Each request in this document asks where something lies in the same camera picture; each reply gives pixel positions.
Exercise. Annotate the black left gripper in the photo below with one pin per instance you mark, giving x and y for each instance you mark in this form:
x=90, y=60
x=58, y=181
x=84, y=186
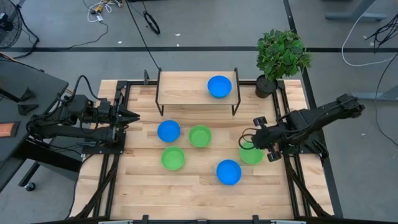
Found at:
x=107, y=113

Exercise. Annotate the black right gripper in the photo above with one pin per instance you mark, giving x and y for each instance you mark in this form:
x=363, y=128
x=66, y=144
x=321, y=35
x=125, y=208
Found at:
x=264, y=137

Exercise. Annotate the green plastic mini bowl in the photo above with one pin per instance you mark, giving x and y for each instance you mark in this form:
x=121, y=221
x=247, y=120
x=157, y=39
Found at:
x=250, y=156
x=200, y=136
x=173, y=158

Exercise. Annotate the blue plastic mini bowl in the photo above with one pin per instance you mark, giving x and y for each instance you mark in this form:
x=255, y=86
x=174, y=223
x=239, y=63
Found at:
x=229, y=172
x=219, y=86
x=168, y=131

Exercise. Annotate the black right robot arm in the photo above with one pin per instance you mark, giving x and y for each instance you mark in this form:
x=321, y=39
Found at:
x=326, y=113

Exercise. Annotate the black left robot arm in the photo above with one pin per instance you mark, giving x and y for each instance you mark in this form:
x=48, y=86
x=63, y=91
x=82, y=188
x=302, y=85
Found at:
x=62, y=132

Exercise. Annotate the green potted plant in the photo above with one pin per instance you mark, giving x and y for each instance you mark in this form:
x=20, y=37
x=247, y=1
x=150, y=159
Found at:
x=281, y=53

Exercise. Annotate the black spare gripper finger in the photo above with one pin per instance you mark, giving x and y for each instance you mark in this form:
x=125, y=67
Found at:
x=26, y=93
x=26, y=109

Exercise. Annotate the black standing desk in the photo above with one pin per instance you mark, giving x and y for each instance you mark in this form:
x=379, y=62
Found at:
x=31, y=81

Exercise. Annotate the grey table foot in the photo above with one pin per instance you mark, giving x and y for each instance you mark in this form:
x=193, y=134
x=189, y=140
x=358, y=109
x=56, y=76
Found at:
x=373, y=95
x=354, y=16

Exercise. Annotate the orange card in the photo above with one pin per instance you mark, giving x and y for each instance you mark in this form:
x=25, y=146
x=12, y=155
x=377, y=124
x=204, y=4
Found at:
x=7, y=129

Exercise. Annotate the black floor fan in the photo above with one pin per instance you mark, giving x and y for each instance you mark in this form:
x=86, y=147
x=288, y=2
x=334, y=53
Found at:
x=9, y=25

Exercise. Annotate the wooden shelf with black frame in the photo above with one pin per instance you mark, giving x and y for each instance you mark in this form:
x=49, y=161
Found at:
x=186, y=90

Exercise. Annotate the silver bracket plate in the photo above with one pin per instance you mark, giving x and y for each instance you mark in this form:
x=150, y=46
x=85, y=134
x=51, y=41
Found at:
x=115, y=222
x=287, y=222

